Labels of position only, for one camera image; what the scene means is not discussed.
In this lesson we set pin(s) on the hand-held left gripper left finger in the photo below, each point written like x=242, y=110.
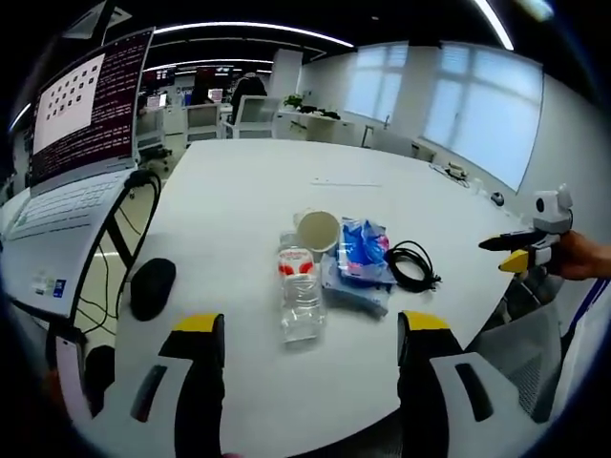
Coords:
x=200, y=362

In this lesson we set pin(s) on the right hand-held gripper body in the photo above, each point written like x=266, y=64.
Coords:
x=551, y=214

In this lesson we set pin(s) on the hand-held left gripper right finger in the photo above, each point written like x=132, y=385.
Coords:
x=420, y=362

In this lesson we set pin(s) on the black computer mouse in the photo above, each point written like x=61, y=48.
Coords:
x=152, y=291

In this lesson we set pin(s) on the blue plastic packet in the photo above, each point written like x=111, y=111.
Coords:
x=358, y=267

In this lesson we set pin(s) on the clear plastic bottle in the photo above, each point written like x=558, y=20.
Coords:
x=301, y=305

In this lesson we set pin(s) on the white paper cup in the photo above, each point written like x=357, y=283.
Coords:
x=317, y=231

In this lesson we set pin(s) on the person's right hand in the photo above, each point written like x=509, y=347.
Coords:
x=580, y=257

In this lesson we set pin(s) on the small dark object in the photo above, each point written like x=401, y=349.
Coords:
x=498, y=198

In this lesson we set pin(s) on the white power strip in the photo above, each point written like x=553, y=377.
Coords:
x=457, y=170

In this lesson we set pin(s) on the grey mesh office chair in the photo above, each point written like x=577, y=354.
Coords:
x=525, y=353

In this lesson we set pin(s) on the large window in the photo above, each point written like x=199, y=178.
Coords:
x=482, y=114
x=374, y=81

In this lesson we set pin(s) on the black laptop stand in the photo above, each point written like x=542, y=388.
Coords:
x=119, y=238

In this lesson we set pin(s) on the white table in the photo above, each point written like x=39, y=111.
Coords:
x=267, y=191

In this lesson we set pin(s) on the white office chair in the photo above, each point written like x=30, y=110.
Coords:
x=255, y=117
x=203, y=121

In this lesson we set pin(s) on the white laptop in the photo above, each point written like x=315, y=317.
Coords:
x=76, y=143

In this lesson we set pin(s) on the green potted plant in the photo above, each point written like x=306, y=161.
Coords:
x=293, y=101

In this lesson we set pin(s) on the long ceiling light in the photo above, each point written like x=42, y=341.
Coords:
x=248, y=29

